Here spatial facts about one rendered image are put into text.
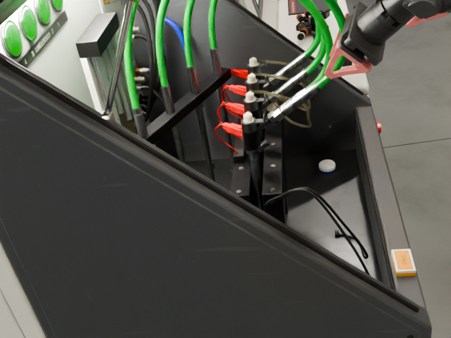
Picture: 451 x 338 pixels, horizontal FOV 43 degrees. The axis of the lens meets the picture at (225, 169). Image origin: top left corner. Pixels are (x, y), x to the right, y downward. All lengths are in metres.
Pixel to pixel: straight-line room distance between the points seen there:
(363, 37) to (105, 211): 0.47
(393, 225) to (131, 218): 0.49
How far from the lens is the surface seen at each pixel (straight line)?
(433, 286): 2.26
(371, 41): 0.92
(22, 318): 0.94
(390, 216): 1.05
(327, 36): 1.05
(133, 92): 1.03
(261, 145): 1.06
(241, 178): 1.12
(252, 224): 0.72
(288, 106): 1.01
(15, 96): 0.69
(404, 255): 0.96
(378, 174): 1.16
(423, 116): 3.24
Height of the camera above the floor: 1.63
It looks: 34 degrees down
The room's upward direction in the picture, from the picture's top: 10 degrees counter-clockwise
